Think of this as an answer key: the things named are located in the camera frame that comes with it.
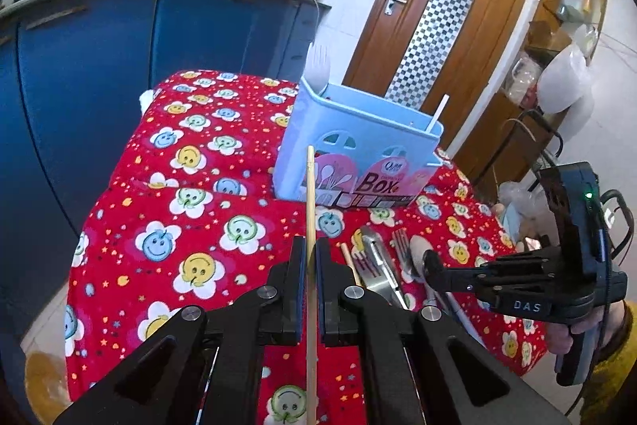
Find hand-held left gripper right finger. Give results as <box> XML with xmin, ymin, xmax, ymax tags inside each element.
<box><xmin>316</xmin><ymin>237</ymin><xmax>573</xmax><ymax>425</ymax></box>

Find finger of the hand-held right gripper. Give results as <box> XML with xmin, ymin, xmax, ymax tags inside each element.
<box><xmin>422</xmin><ymin>246</ymin><xmax>563</xmax><ymax>302</ymax></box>

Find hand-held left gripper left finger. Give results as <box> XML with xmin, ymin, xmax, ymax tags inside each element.
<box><xmin>52</xmin><ymin>236</ymin><xmax>307</xmax><ymax>425</ymax></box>

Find white plastic chopstick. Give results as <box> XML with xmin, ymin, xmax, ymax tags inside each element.
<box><xmin>438</xmin><ymin>290</ymin><xmax>486</xmax><ymax>349</ymax></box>
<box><xmin>425</xmin><ymin>95</ymin><xmax>451</xmax><ymax>133</ymax></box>

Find wooden chopstick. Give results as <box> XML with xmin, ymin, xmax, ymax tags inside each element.
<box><xmin>340</xmin><ymin>243</ymin><xmax>364</xmax><ymax>289</ymax></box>
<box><xmin>307</xmin><ymin>145</ymin><xmax>318</xmax><ymax>425</ymax></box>

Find metal spoon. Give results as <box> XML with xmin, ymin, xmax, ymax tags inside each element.
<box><xmin>408</xmin><ymin>235</ymin><xmax>439</xmax><ymax>284</ymax></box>

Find metal tongs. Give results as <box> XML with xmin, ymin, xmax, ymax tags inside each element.
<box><xmin>352</xmin><ymin>226</ymin><xmax>411</xmax><ymax>311</ymax></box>

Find metal fork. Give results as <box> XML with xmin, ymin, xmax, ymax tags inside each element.
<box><xmin>392</xmin><ymin>228</ymin><xmax>415</xmax><ymax>290</ymax></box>

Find light blue utensil box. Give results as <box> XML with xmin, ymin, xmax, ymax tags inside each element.
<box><xmin>271</xmin><ymin>75</ymin><xmax>445</xmax><ymax>209</ymax></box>

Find white plastic fork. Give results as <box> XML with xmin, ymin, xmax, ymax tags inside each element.
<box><xmin>305</xmin><ymin>43</ymin><xmax>332</xmax><ymax>94</ymax></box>

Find person's right forearm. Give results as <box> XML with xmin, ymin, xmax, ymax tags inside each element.
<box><xmin>580</xmin><ymin>300</ymin><xmax>637</xmax><ymax>425</ymax></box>

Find person's right hand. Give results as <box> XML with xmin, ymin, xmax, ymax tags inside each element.
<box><xmin>546</xmin><ymin>300</ymin><xmax>635</xmax><ymax>358</ymax></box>

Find crumpled plastic bag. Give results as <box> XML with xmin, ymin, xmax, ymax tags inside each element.
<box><xmin>498</xmin><ymin>181</ymin><xmax>544</xmax><ymax>229</ymax></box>

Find black metal rack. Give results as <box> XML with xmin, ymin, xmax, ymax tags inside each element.
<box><xmin>502</xmin><ymin>109</ymin><xmax>565</xmax><ymax>189</ymax></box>

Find red smiley flower blanket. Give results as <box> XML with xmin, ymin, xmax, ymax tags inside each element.
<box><xmin>64</xmin><ymin>69</ymin><xmax>548</xmax><ymax>425</ymax></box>

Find white plastic bag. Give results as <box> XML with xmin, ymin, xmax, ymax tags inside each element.
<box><xmin>535</xmin><ymin>41</ymin><xmax>595</xmax><ymax>114</ymax></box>

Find clear bag with items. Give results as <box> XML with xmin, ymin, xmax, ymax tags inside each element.
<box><xmin>505</xmin><ymin>54</ymin><xmax>543</xmax><ymax>107</ymax></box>

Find cardboard box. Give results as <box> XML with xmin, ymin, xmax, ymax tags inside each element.
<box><xmin>528</xmin><ymin>21</ymin><xmax>571</xmax><ymax>52</ymax></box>

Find white kettle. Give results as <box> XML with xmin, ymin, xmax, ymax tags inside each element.
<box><xmin>558</xmin><ymin>0</ymin><xmax>587</xmax><ymax>22</ymax></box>

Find wooden door with glass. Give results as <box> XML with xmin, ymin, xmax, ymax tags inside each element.
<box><xmin>343</xmin><ymin>0</ymin><xmax>539</xmax><ymax>147</ymax></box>

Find brown round stool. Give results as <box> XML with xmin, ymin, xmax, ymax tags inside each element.
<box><xmin>24</xmin><ymin>352</ymin><xmax>71</xmax><ymax>412</ymax></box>

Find blue kitchen cabinet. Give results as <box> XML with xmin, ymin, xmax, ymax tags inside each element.
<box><xmin>0</xmin><ymin>0</ymin><xmax>319</xmax><ymax>356</ymax></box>

